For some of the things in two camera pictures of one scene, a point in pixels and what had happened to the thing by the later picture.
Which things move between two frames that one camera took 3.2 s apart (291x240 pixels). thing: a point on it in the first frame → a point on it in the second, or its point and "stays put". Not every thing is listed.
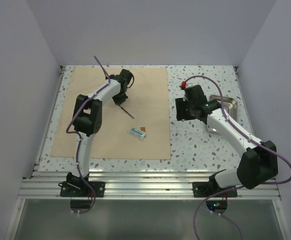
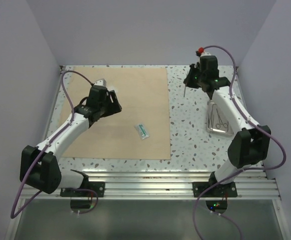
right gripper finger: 182,109 → 191,78
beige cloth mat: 137,128 stays put
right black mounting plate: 205,189 stays put
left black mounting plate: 82,189 stays put
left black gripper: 119,101 → 114,107
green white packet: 136,133 → 142,131
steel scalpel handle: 127,112 → 185,86
